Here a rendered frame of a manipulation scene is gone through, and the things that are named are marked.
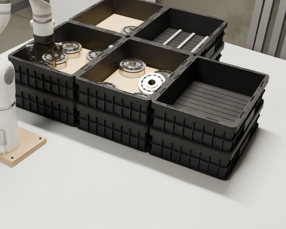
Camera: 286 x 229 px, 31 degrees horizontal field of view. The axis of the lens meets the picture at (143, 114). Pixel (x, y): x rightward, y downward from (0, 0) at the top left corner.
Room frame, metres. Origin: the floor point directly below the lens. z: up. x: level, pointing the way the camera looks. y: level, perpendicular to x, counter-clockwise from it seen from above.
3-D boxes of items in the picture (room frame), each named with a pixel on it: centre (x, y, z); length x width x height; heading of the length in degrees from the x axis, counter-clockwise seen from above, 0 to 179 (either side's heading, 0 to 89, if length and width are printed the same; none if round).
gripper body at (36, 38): (1.74, 0.39, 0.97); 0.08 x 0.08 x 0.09
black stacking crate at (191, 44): (2.03, -0.14, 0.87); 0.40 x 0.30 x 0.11; 155
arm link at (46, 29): (1.75, 0.39, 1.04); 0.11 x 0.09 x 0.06; 14
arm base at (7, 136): (1.41, 0.47, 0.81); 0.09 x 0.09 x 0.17; 64
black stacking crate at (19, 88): (1.79, 0.30, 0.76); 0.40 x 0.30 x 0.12; 155
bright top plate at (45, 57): (1.82, 0.37, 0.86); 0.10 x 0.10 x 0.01
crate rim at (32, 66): (1.79, 0.30, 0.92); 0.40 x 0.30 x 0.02; 155
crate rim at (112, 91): (1.67, 0.03, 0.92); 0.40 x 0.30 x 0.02; 155
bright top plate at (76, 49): (1.93, 0.33, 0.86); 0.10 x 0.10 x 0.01
